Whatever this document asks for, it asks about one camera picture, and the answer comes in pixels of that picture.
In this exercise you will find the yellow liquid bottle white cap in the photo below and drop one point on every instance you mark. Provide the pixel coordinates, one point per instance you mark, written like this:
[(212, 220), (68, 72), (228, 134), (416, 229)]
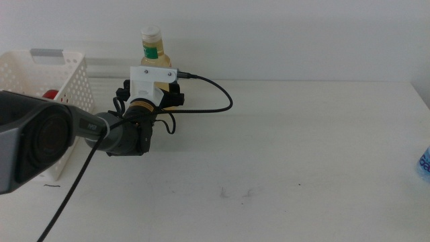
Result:
[(152, 43)]

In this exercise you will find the red cola can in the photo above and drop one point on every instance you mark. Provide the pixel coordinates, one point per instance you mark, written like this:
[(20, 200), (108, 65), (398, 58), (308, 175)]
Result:
[(50, 94)]

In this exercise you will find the clear water bottle blue label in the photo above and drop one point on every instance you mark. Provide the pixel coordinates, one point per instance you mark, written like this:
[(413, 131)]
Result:
[(425, 164)]

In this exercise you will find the white perforated plastic basket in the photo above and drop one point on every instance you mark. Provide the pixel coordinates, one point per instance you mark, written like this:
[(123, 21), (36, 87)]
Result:
[(16, 53)]

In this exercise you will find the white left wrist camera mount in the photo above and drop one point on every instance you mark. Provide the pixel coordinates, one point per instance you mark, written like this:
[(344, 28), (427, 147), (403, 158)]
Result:
[(144, 87)]

